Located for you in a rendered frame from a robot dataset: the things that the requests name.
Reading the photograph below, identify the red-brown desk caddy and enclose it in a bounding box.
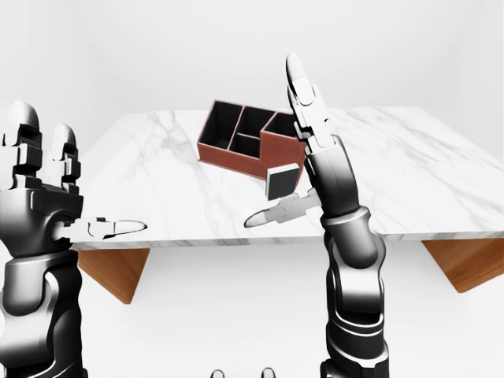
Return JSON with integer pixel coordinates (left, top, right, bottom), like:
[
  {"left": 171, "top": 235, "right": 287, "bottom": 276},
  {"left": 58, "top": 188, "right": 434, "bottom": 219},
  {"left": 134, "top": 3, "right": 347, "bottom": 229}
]
[{"left": 196, "top": 99, "right": 309, "bottom": 182}]

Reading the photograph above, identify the black book with white edges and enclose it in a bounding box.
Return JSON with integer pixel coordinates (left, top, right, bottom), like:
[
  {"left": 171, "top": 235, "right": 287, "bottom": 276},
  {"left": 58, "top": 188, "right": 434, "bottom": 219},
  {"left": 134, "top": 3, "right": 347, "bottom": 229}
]
[{"left": 265, "top": 162, "right": 302, "bottom": 202}]

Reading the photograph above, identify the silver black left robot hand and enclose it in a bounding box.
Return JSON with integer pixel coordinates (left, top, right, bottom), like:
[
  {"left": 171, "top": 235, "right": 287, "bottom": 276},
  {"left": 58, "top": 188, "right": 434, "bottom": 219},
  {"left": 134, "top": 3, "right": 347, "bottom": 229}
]
[{"left": 0, "top": 101, "right": 149, "bottom": 262}]

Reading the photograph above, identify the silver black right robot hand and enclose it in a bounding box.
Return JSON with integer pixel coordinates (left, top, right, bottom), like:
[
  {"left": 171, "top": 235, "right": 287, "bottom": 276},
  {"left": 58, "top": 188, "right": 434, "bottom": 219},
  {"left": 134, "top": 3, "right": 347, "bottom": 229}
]
[{"left": 243, "top": 52, "right": 362, "bottom": 229}]

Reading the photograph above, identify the wooden table leg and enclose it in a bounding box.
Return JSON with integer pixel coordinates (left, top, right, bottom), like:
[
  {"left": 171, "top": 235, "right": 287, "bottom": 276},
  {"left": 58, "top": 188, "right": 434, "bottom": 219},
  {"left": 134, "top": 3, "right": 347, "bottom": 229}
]
[
  {"left": 76, "top": 247, "right": 152, "bottom": 306},
  {"left": 421, "top": 237, "right": 504, "bottom": 295}
]

